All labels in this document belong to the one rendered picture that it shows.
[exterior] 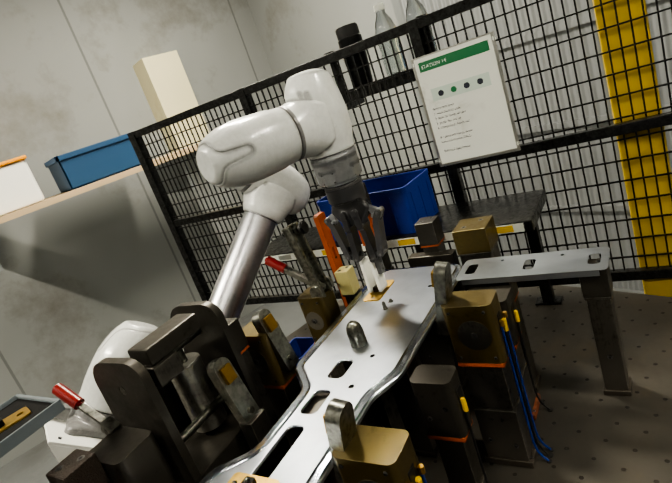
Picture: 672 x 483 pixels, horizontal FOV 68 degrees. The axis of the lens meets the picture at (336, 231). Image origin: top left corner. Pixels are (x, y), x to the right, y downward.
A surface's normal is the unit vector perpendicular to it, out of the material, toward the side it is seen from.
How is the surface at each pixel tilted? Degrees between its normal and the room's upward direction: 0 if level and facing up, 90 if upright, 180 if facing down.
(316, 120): 88
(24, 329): 90
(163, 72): 90
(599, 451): 0
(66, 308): 90
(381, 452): 0
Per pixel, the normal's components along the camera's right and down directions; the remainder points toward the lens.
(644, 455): -0.32, -0.91
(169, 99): 0.62, 0.02
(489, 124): -0.47, 0.40
